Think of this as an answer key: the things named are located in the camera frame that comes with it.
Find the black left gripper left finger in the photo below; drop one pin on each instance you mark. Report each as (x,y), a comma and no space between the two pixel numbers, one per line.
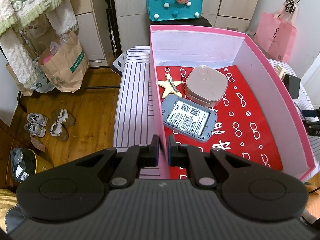
(129,163)

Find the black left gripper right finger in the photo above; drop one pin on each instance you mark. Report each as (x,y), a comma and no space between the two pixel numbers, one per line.
(191,158)

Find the pink cardboard box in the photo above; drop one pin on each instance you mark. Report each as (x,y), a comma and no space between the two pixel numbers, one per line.
(187,45)

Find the black rectangular battery cover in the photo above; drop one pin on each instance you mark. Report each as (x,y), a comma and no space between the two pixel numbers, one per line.
(292,84)

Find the grey pocket router open back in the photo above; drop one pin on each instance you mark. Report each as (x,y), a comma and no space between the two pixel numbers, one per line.
(188,118)

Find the beige plastic comb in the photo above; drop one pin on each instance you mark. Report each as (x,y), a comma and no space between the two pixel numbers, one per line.
(280,71)

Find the red patterned envelope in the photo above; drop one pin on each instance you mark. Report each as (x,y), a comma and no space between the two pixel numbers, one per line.
(241,127)

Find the gold star hair clip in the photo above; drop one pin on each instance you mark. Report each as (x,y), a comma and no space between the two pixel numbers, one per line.
(170,86)

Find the pink square compact case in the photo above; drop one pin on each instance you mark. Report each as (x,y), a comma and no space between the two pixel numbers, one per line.
(205,86)

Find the brown slipper pair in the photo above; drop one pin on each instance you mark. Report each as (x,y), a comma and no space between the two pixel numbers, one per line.
(60,119)

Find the pink paper gift bag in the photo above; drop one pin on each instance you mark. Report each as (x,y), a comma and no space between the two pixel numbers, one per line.
(276,32)

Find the grey sneaker pair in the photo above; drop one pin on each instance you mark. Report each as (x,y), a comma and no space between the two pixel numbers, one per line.
(36,125)

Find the yellow bin with black bag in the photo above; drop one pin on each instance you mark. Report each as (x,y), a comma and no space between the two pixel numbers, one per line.
(25,162)

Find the brown paper shopping bag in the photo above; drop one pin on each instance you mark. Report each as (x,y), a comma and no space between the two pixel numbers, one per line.
(66,67)

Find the black suitcase under handbag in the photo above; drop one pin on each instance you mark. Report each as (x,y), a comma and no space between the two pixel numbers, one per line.
(180,22)

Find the white wardrobe cabinet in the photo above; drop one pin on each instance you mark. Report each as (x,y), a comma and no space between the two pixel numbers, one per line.
(109,27)

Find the teal felt handbag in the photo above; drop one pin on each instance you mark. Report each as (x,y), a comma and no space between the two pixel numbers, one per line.
(165,10)

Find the cream knitted cardigan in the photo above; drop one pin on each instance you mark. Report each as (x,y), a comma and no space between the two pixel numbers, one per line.
(16,15)

